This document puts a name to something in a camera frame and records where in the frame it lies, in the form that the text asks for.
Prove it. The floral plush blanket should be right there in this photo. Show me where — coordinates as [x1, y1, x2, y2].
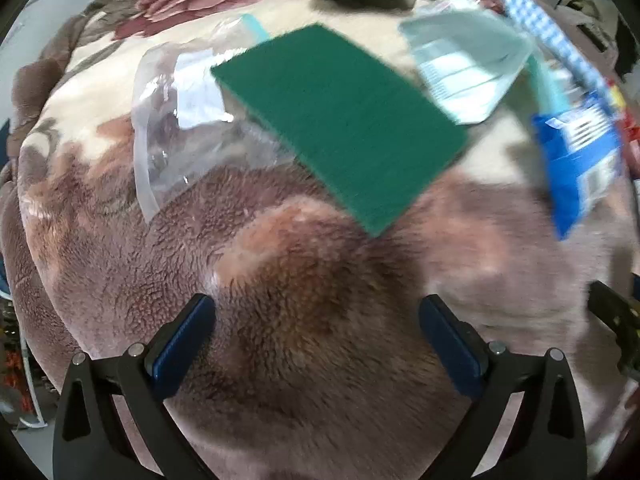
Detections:
[0, 0, 640, 480]

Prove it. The blue snack packet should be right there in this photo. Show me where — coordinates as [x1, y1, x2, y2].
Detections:
[531, 102, 626, 241]

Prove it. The blue checkered cloth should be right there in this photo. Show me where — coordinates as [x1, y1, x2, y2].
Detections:
[500, 0, 623, 111]

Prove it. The green scouring pad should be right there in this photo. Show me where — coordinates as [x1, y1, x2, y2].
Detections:
[210, 22, 471, 240]

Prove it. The pile of clothes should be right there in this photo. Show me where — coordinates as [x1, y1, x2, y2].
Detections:
[547, 0, 640, 76]

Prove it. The clear zip bag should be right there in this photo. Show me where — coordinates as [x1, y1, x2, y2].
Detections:
[131, 12, 301, 223]

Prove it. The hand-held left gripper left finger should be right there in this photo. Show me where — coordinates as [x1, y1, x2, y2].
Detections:
[52, 292, 217, 480]

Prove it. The pale green wipes packet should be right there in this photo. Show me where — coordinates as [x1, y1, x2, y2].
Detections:
[399, 0, 536, 127]

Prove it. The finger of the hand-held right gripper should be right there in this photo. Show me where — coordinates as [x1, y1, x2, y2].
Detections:
[587, 280, 640, 376]

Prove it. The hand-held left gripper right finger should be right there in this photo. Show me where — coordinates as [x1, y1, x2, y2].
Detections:
[418, 294, 587, 480]

